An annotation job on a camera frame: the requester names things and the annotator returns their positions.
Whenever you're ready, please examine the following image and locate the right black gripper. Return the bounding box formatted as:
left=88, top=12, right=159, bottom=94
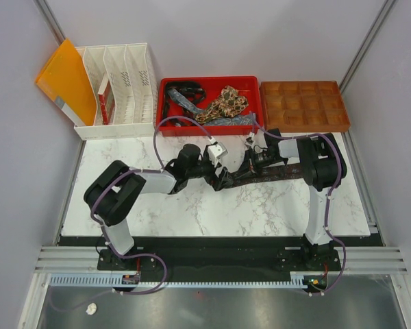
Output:
left=234, top=148, right=286, bottom=181

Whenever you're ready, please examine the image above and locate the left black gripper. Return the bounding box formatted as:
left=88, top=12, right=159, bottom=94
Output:
left=186, top=152, right=232, bottom=191

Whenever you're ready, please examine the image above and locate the brown blue patterned tie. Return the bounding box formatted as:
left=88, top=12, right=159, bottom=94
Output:
left=226, top=164, right=303, bottom=188

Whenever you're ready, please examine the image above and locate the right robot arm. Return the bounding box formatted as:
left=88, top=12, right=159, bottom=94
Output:
left=232, top=129, right=347, bottom=270

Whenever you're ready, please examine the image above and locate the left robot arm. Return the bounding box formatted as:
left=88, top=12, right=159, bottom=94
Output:
left=84, top=142, right=232, bottom=269

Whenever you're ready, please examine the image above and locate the light blue paisley tie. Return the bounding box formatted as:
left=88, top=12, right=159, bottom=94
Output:
left=168, top=86, right=252, bottom=126

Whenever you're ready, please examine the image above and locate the red plastic tray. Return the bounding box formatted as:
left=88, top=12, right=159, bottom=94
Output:
left=156, top=75, right=264, bottom=137

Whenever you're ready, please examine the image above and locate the floral beige green tie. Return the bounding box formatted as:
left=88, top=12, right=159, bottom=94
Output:
left=195, top=86, right=249, bottom=126

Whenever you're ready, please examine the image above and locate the black dark tie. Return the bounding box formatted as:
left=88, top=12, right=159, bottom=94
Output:
left=162, top=80, right=206, bottom=119

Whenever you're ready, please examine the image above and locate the orange compartment tray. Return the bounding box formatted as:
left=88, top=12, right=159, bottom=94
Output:
left=260, top=81, right=351, bottom=133

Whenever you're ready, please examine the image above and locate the red book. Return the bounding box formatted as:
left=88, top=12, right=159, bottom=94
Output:
left=97, top=73, right=115, bottom=125

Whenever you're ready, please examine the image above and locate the white file organizer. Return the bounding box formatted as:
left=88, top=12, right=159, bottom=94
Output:
left=75, top=43, right=158, bottom=141

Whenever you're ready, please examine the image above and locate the orange folder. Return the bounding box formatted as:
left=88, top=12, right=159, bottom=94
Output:
left=35, top=38, right=97, bottom=127

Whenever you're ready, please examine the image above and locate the white crumpled paper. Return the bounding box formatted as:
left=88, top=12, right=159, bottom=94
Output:
left=86, top=303, right=97, bottom=315

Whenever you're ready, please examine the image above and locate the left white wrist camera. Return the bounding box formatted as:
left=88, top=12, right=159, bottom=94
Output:
left=206, top=142, right=228, bottom=168

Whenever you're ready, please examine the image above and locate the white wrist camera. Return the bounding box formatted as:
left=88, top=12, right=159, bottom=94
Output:
left=206, top=142, right=228, bottom=168
left=245, top=132, right=256, bottom=150

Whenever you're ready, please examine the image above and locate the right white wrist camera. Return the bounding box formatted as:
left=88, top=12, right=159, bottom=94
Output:
left=245, top=132, right=256, bottom=150

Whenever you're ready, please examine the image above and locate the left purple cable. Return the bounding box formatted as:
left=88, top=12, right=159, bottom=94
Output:
left=48, top=116, right=219, bottom=313

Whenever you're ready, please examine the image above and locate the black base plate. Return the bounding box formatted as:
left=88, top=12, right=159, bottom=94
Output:
left=97, top=236, right=341, bottom=272

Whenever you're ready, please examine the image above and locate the grey cable duct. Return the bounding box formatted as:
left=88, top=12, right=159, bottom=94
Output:
left=49, top=273, right=326, bottom=289

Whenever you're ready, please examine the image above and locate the aluminium frame rail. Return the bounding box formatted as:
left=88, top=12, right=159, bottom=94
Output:
left=36, top=247, right=407, bottom=275

